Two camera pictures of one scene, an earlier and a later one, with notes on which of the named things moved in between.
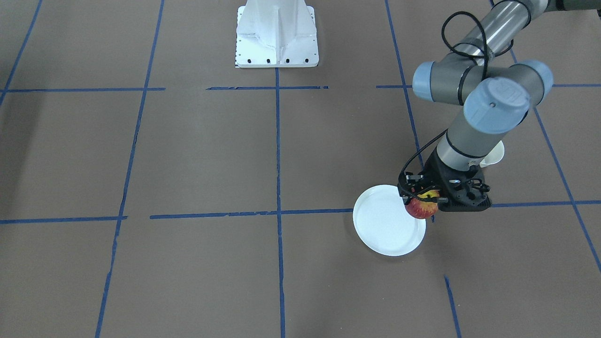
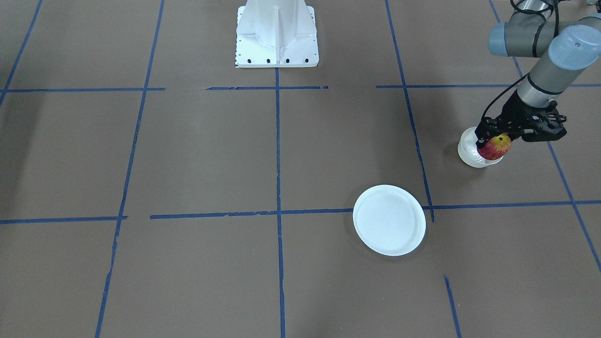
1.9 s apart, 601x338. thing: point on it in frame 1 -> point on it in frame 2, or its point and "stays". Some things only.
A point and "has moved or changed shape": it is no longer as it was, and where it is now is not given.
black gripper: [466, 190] -> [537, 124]
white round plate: [383, 224] stays
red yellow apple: [423, 209] has moved or changed shape
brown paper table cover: [150, 188] stays
